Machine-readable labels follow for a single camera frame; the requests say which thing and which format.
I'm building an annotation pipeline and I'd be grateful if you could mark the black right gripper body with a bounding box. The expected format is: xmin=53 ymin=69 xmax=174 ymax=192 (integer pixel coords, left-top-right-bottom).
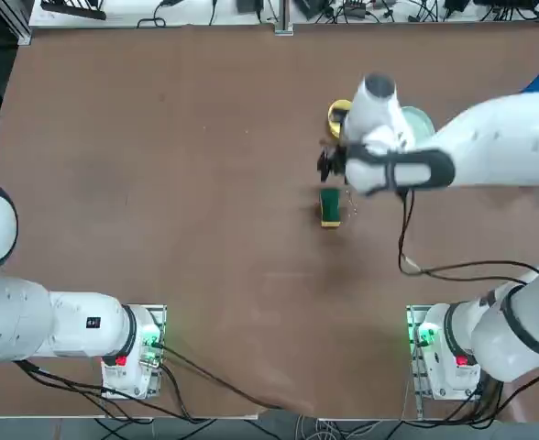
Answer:
xmin=329 ymin=139 xmax=349 ymax=178

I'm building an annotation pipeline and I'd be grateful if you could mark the green and yellow sponge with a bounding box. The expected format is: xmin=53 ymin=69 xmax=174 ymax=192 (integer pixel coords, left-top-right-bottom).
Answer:
xmin=319 ymin=187 xmax=343 ymax=228

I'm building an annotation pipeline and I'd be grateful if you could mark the small yellow dish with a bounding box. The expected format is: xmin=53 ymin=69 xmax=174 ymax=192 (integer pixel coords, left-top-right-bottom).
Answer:
xmin=327 ymin=99 xmax=354 ymax=138

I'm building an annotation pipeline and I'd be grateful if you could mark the pale green round plate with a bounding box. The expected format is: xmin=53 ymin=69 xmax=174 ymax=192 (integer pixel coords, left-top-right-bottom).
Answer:
xmin=400 ymin=105 xmax=436 ymax=138

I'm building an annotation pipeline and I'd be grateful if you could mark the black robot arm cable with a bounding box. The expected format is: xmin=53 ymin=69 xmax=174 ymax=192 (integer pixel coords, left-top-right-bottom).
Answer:
xmin=396 ymin=186 xmax=539 ymax=277

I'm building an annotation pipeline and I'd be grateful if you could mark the black base cable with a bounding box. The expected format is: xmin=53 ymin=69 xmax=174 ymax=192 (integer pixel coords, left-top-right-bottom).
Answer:
xmin=158 ymin=344 xmax=283 ymax=411
xmin=12 ymin=359 xmax=193 ymax=423

